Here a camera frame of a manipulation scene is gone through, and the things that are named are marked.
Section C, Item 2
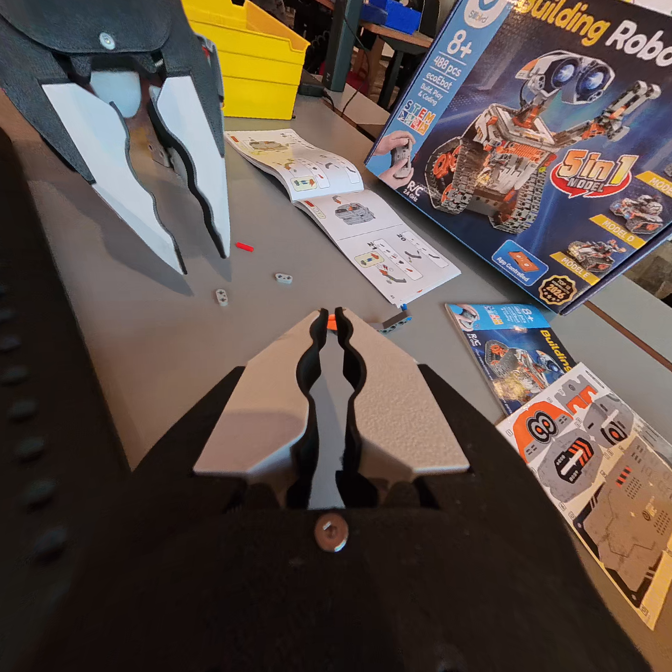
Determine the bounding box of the grey desk with wooden edge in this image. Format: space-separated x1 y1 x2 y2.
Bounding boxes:
0 89 672 672

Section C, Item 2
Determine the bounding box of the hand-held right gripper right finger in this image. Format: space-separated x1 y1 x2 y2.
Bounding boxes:
335 307 470 509

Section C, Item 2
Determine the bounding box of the yellow plastic bin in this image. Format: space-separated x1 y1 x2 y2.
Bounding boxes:
181 0 310 120

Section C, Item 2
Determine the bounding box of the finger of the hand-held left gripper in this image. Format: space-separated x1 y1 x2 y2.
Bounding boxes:
148 76 232 259
41 76 188 275

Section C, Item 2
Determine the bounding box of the blue plastic bin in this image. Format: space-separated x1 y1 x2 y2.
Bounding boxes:
362 0 423 35

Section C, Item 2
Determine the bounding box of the blue robot toy box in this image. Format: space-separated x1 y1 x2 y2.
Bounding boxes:
365 0 672 316

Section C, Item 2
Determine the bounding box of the open white instruction booklet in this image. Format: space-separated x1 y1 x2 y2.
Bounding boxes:
225 128 462 306

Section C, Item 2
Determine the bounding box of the blue cover manual booklet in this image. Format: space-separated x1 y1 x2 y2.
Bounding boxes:
445 303 576 417

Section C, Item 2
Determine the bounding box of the black perforated panel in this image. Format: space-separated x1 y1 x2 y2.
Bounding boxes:
0 126 133 672

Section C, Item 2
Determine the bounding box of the grey beam with orange claws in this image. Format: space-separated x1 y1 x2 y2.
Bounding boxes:
377 303 412 335

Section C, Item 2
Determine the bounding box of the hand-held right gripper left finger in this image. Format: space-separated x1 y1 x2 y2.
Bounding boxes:
193 309 323 509

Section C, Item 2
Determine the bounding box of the robot sticker sheet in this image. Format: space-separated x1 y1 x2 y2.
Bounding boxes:
496 362 672 631

